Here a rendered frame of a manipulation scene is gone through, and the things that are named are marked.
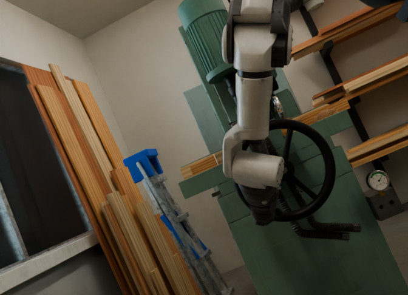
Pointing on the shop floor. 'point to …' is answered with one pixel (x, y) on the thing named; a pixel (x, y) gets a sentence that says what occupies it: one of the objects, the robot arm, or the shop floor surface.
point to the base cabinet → (321, 250)
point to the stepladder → (175, 220)
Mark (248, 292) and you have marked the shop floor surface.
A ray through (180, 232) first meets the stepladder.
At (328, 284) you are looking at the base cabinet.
